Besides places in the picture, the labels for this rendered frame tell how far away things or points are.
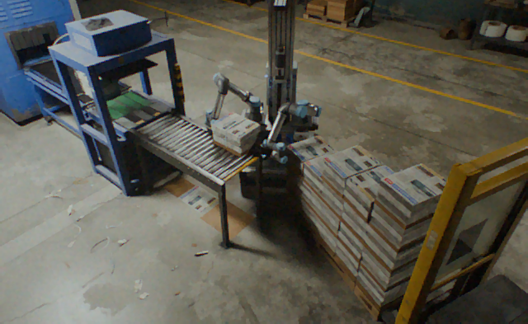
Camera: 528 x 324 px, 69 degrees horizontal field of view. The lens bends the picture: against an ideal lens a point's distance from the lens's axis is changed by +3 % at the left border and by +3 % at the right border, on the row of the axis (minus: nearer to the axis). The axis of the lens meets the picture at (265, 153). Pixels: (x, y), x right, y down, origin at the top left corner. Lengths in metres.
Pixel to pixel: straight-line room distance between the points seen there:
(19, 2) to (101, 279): 3.63
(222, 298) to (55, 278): 1.51
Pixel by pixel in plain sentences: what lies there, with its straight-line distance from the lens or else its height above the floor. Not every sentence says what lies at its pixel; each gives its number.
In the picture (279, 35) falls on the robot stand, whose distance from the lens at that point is 3.78.
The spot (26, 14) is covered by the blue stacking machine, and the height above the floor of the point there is 1.41.
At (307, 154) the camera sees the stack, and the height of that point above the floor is 0.83.
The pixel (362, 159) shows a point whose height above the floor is 1.07.
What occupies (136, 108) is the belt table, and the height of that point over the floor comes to 0.80.
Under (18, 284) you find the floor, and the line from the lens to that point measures 4.16.
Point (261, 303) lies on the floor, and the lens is 3.44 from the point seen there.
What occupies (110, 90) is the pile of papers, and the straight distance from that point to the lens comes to 4.80.
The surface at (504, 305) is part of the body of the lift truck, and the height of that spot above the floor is 0.80.
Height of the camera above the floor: 2.93
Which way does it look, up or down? 37 degrees down
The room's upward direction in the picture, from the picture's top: straight up
